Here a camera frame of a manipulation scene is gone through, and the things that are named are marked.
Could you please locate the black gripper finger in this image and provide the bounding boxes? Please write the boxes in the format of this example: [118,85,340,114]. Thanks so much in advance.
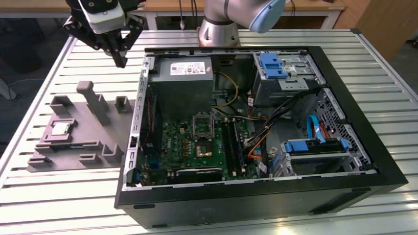
[62,13,122,68]
[116,14,146,69]

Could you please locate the silver CPU with green edge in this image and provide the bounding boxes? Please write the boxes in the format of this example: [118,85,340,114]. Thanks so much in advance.
[52,122,70,136]

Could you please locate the CPU socket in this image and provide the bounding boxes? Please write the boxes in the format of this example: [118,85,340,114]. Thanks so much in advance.
[194,141,214,158]

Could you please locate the wooden desk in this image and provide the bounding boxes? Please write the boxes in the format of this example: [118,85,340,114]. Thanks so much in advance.
[0,0,347,30]

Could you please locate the dark office chair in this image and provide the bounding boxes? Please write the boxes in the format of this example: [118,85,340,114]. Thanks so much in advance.
[0,18,46,74]

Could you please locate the grey power supply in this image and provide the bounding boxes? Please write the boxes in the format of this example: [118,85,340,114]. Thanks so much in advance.
[148,57,214,116]

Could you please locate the grey parts rack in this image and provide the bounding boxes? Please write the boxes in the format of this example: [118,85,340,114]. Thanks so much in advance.
[28,80,136,173]

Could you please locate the metal socket cover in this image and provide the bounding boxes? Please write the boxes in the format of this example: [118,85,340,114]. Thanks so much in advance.
[192,114,216,141]

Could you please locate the blue plastic drive carrier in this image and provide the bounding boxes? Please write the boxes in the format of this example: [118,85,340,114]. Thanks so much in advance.
[259,52,288,79]

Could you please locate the green motherboard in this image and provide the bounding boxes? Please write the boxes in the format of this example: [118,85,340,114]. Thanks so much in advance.
[140,115,252,185]

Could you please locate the silver drive cage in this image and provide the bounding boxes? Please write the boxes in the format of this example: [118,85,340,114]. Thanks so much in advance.
[253,52,327,106]

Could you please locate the RAM stick with white label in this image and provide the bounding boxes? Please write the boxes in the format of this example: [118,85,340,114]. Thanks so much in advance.
[232,119,247,173]

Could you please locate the graphics card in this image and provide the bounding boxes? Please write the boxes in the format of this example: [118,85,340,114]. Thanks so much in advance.
[174,167,222,184]

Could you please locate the black disk with blue carrier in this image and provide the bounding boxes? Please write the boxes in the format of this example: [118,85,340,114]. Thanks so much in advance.
[283,138,349,155]

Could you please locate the wooden cabinet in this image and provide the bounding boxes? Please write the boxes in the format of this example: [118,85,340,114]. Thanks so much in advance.
[333,0,418,62]

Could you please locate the silver disk bay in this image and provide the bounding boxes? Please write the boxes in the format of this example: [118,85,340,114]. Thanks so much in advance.
[268,138,376,177]

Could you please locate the black PC case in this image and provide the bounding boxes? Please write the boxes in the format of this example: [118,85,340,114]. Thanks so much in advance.
[113,45,409,230]

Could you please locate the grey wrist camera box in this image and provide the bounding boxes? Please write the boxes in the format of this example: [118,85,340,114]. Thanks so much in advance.
[82,0,126,34]

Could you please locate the yellow wire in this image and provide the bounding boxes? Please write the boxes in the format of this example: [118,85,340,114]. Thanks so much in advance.
[212,70,239,108]

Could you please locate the black wire bundle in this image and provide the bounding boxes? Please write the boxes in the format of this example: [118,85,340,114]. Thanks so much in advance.
[263,87,321,128]

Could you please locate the blue flat wire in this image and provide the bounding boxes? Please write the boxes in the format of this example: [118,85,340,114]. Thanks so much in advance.
[305,114,327,144]

